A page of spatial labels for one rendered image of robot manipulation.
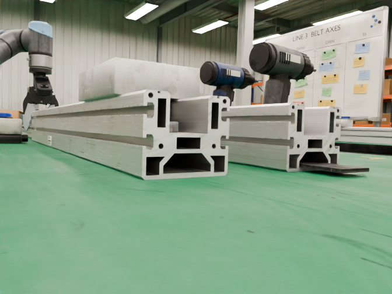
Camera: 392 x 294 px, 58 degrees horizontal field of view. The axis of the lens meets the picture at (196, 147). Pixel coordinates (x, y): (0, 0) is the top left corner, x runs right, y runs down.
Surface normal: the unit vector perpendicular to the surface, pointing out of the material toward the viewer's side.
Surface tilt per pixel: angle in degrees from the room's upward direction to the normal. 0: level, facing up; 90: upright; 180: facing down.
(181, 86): 90
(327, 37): 90
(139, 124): 90
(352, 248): 0
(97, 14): 90
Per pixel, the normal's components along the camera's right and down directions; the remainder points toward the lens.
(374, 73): -0.84, 0.00
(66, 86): 0.54, 0.06
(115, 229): 0.03, -1.00
